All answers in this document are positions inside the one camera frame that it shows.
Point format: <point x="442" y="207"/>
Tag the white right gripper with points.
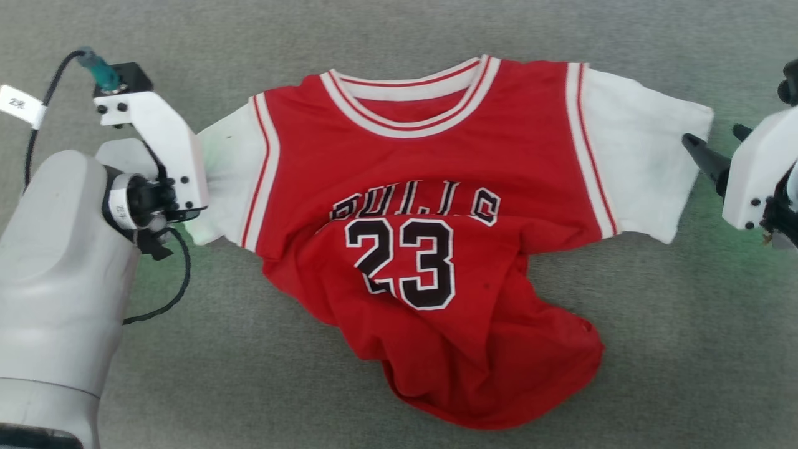
<point x="757" y="174"/>

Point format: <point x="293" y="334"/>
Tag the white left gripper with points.
<point x="177" y="149"/>

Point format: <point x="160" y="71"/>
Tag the red basketball jersey number 23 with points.
<point x="436" y="174"/>

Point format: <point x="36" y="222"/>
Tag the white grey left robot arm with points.
<point x="56" y="280"/>

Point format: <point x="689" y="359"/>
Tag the grey fabric sofa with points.
<point x="686" y="349"/>

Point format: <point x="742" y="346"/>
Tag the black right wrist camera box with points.
<point x="789" y="84"/>

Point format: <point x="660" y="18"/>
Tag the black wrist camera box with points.
<point x="128" y="76"/>
<point x="789" y="84"/>

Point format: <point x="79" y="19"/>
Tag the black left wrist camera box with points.
<point x="128" y="76"/>

